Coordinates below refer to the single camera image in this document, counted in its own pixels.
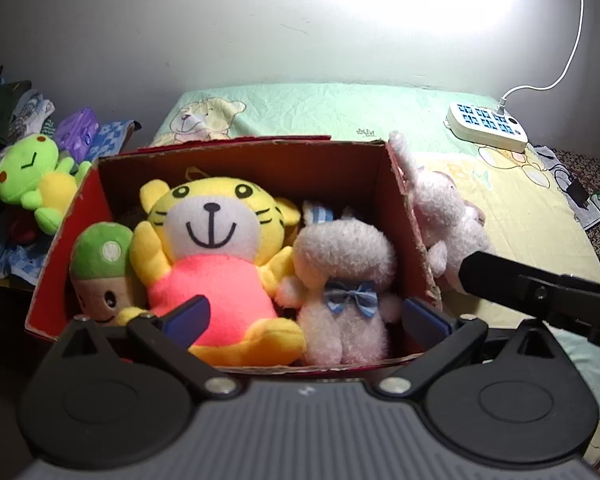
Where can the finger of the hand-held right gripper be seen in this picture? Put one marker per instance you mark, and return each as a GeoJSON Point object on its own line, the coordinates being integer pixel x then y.
{"type": "Point", "coordinates": [505, 282]}

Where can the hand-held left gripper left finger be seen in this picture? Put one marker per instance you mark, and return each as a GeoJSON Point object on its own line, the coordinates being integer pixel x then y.
{"type": "Point", "coordinates": [187, 317]}

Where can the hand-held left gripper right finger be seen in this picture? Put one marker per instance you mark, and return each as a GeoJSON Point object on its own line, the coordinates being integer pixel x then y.
{"type": "Point", "coordinates": [425, 322]}

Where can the yellow tiger plush toy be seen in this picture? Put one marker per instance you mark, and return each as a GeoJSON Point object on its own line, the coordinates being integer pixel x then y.
{"type": "Point", "coordinates": [215, 270]}

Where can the white long-eared bunny plush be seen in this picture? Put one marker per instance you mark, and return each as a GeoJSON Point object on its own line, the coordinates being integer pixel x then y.
{"type": "Point", "coordinates": [440, 210]}

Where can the white bunny plush blue bow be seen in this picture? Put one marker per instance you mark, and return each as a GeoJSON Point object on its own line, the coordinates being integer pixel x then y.
{"type": "Point", "coordinates": [340, 255]}

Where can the red cardboard box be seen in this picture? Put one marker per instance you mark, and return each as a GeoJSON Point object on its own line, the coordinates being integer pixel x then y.
{"type": "Point", "coordinates": [280, 165]}

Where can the green mushroom plush toy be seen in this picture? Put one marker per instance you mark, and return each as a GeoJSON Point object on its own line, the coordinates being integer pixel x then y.
{"type": "Point", "coordinates": [100, 255]}

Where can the printed paper sheets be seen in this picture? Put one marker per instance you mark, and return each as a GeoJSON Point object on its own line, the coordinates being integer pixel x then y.
{"type": "Point", "coordinates": [545, 152]}

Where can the cream power strip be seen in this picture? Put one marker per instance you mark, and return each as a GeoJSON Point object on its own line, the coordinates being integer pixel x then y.
{"type": "Point", "coordinates": [480, 136]}

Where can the blue checked cloth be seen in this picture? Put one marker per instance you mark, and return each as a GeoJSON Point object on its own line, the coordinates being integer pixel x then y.
{"type": "Point", "coordinates": [110, 137]}

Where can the purple toy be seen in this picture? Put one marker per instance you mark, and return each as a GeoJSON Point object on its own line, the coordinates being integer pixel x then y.
{"type": "Point", "coordinates": [77, 130]}

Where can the green frog plush toy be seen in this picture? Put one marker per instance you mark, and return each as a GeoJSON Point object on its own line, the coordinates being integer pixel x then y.
{"type": "Point", "coordinates": [25, 160]}

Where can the blue white printed cloth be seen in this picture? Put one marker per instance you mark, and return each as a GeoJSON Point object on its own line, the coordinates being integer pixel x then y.
{"type": "Point", "coordinates": [32, 110]}

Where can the dark green bag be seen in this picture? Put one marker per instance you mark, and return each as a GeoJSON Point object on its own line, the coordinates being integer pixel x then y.
{"type": "Point", "coordinates": [0, 105]}

